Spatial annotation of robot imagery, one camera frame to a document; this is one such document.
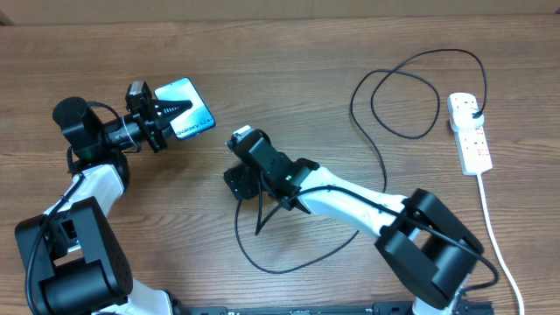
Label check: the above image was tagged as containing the white power strip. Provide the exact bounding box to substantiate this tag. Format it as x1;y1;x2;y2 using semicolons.
447;93;493;176

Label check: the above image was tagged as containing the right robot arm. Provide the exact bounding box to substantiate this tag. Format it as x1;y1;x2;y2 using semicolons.
224;126;483;314

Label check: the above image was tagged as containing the Samsung Galaxy smartphone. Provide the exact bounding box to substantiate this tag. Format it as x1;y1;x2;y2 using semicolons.
155;77;216;140

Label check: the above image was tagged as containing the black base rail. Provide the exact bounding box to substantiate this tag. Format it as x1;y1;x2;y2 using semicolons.
174;300;495;315

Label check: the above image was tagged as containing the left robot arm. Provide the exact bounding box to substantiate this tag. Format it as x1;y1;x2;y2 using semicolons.
15;96;192;314

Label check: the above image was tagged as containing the white charger plug adapter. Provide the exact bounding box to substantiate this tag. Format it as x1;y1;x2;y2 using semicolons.
450;108;485;132

